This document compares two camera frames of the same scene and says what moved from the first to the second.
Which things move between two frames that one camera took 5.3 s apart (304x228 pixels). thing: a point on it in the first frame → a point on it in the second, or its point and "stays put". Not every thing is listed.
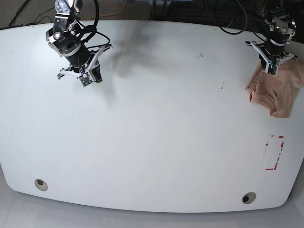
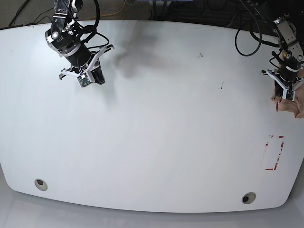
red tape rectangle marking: x=281 y=147 stays put
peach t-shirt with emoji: x=278 y=92 → x=296 y=106
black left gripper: x=80 y=58 stays put
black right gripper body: x=273 y=49 → x=289 y=76
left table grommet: x=41 y=185 stays put
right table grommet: x=249 y=197 stays put
